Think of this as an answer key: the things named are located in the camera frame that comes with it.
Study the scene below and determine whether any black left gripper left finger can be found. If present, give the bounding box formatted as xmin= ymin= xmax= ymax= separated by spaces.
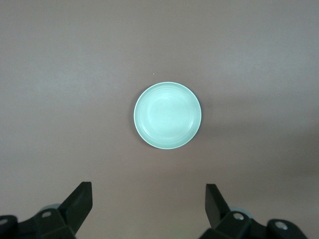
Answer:
xmin=0 ymin=181 xmax=93 ymax=239

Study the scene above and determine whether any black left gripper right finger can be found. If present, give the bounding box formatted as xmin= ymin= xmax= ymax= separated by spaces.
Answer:
xmin=199 ymin=183 xmax=307 ymax=239

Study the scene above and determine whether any light green round plate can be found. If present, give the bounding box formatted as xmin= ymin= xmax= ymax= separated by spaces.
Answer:
xmin=134 ymin=82 xmax=202 ymax=150

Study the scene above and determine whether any brown table cloth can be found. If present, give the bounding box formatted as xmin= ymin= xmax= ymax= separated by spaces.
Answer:
xmin=0 ymin=0 xmax=319 ymax=239

